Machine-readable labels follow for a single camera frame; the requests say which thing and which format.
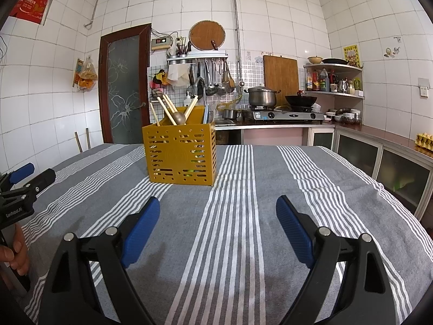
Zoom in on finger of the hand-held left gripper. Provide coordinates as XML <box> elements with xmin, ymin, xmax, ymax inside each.
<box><xmin>0</xmin><ymin>162</ymin><xmax>35</xmax><ymax>190</ymax></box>
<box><xmin>0</xmin><ymin>168</ymin><xmax>57</xmax><ymax>204</ymax></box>

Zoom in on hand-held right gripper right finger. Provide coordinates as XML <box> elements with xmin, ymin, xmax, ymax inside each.
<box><xmin>275</xmin><ymin>194</ymin><xmax>397</xmax><ymax>325</ymax></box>

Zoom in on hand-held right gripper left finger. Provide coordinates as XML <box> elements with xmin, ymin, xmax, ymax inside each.
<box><xmin>37</xmin><ymin>196</ymin><xmax>161</xmax><ymax>325</ymax></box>

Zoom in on yellow perforated utensil holder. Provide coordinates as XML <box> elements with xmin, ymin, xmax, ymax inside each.
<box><xmin>142</xmin><ymin>106</ymin><xmax>217</xmax><ymax>187</ymax></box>

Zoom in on row of hanging kitchen utensils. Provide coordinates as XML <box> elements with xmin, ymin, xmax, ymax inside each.
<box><xmin>188</xmin><ymin>59</ymin><xmax>237</xmax><ymax>97</ymax></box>

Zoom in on person's left hand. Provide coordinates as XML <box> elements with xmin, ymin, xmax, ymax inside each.
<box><xmin>0</xmin><ymin>226</ymin><xmax>30</xmax><ymax>277</ymax></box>

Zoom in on grey striped tablecloth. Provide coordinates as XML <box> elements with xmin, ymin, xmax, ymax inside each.
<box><xmin>15</xmin><ymin>143</ymin><xmax>433</xmax><ymax>325</ymax></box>

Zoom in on hanging plastic bag orange contents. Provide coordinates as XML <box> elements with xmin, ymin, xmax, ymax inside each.
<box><xmin>78</xmin><ymin>57</ymin><xmax>99</xmax><ymax>92</ymax></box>

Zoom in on kitchen counter cabinet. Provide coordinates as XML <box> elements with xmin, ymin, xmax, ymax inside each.
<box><xmin>308</xmin><ymin>122</ymin><xmax>433</xmax><ymax>222</ymax></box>

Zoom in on small wooden hanging board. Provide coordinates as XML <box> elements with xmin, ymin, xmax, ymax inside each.
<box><xmin>73</xmin><ymin>58</ymin><xmax>83</xmax><ymax>88</ymax></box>

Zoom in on steel gas stove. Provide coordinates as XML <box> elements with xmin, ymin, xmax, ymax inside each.
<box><xmin>248</xmin><ymin>106</ymin><xmax>325</xmax><ymax>124</ymax></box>

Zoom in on dark wooden frosted glass door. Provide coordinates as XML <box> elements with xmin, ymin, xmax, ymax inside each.
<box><xmin>99</xmin><ymin>23</ymin><xmax>152</xmax><ymax>144</ymax></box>

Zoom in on cluster of bowls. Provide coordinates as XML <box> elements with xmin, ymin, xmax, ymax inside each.
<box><xmin>325</xmin><ymin>108</ymin><xmax>364</xmax><ymax>124</ymax></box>

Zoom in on black wok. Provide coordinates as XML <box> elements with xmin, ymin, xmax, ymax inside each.
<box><xmin>285</xmin><ymin>95</ymin><xmax>319</xmax><ymax>108</ymax></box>

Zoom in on large steel pot with lid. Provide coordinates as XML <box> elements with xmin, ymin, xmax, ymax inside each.
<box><xmin>244</xmin><ymin>86</ymin><xmax>281</xmax><ymax>107</ymax></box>

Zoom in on white corner shelf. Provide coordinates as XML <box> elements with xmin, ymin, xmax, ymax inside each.
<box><xmin>303</xmin><ymin>63</ymin><xmax>366</xmax><ymax>100</ymax></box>

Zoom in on yellow red hanging scrubbers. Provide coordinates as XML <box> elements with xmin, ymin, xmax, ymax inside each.
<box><xmin>150</xmin><ymin>69</ymin><xmax>169</xmax><ymax>89</ymax></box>

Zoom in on row of condiment bottles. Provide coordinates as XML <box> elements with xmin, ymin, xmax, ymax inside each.
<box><xmin>305</xmin><ymin>68</ymin><xmax>339</xmax><ymax>92</ymax></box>

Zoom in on rectangular wooden cutting board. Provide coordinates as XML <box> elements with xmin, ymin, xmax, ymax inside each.
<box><xmin>263</xmin><ymin>55</ymin><xmax>300</xmax><ymax>97</ymax></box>

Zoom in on yellow egg tray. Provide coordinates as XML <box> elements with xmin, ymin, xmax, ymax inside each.
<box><xmin>414</xmin><ymin>133</ymin><xmax>433</xmax><ymax>150</ymax></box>

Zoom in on metal faucet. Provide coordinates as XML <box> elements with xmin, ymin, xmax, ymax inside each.
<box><xmin>194</xmin><ymin>76</ymin><xmax>207</xmax><ymax>105</ymax></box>

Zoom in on white hanging cloth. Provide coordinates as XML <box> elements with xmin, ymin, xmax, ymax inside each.
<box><xmin>167</xmin><ymin>64</ymin><xmax>190</xmax><ymax>87</ymax></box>

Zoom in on round wooden board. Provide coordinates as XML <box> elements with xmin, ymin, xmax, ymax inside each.
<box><xmin>189</xmin><ymin>20</ymin><xmax>227</xmax><ymax>54</ymax></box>

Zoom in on vertical metal pipe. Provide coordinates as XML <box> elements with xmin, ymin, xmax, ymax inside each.
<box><xmin>232</xmin><ymin>0</ymin><xmax>244</xmax><ymax>82</ymax></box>

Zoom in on yellow hose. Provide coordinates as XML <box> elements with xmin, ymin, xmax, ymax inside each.
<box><xmin>216</xmin><ymin>95</ymin><xmax>244</xmax><ymax>112</ymax></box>

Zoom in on red paper wall hanging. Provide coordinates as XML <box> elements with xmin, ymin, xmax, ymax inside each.
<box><xmin>9</xmin><ymin>0</ymin><xmax>51</xmax><ymax>26</ymax></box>

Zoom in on white wall pipe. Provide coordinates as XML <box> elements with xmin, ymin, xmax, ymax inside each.
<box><xmin>83</xmin><ymin>0</ymin><xmax>100</xmax><ymax>29</ymax></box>

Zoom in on wall electric control box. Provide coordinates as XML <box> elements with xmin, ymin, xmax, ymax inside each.
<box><xmin>151</xmin><ymin>37</ymin><xmax>172</xmax><ymax>51</ymax></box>

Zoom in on metal wall rack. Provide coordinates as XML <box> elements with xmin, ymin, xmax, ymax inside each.
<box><xmin>166</xmin><ymin>52</ymin><xmax>229</xmax><ymax>66</ymax></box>

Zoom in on yellow wall sticker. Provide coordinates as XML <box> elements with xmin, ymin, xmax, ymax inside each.
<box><xmin>342</xmin><ymin>45</ymin><xmax>362</xmax><ymax>68</ymax></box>

